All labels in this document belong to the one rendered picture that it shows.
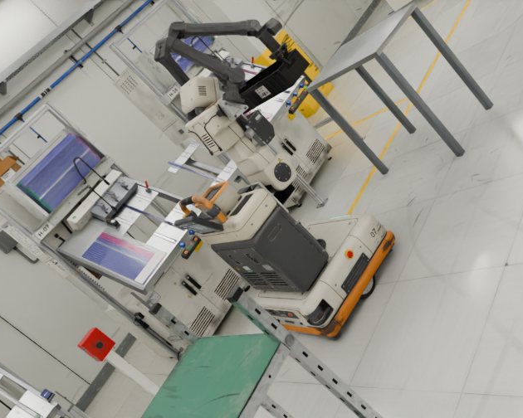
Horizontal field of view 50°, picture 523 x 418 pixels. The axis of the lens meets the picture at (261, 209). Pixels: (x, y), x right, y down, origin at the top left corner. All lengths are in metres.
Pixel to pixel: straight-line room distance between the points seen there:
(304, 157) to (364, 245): 1.88
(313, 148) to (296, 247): 2.14
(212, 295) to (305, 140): 1.59
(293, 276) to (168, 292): 1.30
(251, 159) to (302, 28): 4.95
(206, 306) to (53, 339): 1.77
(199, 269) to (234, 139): 1.33
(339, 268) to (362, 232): 0.24
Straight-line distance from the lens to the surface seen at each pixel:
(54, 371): 5.28
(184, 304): 3.87
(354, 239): 2.92
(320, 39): 7.83
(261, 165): 2.89
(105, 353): 3.46
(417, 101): 3.29
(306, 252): 2.78
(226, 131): 2.87
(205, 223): 2.70
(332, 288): 2.82
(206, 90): 2.86
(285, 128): 4.65
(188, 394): 1.41
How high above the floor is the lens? 1.51
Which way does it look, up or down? 17 degrees down
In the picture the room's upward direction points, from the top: 45 degrees counter-clockwise
